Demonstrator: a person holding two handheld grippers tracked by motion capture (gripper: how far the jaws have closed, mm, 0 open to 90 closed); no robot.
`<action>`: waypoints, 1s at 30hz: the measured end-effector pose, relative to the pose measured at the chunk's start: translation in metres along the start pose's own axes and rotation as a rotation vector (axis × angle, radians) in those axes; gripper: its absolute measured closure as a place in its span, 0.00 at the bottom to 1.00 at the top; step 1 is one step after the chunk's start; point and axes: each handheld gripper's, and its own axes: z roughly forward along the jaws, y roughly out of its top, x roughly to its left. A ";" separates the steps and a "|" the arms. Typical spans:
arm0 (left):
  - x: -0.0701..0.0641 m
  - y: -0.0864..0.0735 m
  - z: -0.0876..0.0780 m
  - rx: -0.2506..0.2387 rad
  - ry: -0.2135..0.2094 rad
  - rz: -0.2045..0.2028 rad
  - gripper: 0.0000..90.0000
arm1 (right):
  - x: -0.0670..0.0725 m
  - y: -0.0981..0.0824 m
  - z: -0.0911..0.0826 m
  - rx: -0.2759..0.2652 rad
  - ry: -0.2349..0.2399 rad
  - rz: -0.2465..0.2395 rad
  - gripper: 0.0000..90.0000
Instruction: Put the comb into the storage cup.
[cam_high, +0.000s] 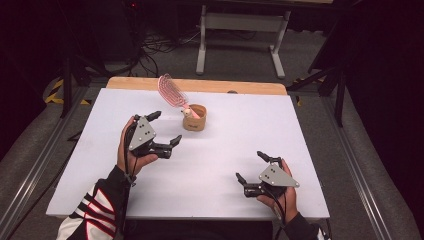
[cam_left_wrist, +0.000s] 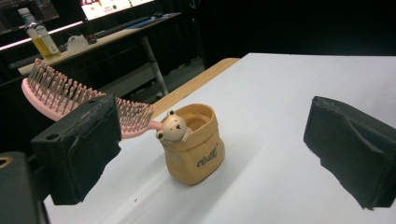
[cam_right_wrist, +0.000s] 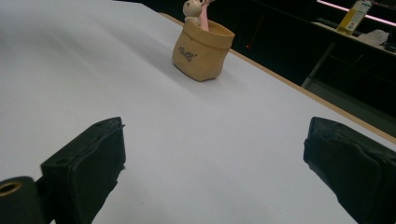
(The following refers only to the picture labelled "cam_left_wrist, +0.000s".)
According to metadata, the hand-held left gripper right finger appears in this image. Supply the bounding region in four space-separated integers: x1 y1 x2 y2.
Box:
303 95 396 210

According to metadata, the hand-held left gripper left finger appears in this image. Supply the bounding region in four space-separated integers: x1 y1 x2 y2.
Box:
30 94 122 206

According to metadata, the pink hairbrush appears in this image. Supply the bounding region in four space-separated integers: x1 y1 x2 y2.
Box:
21 58 164 140

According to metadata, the yellow bear pot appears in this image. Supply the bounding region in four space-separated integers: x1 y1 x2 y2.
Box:
155 103 226 187

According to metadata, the white plastic bag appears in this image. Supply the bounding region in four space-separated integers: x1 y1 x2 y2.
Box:
65 34 90 52

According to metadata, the clear bottle with yellow liquid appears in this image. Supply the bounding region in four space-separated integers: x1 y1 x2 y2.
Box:
17 7 63 62

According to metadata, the wooden desk with metal legs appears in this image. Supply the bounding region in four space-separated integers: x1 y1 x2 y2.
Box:
0 11 182 97

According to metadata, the black keyboard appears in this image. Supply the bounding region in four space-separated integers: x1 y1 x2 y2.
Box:
92 16 153 37

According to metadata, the lit monitor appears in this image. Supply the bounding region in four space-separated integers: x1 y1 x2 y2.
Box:
78 0 155 21

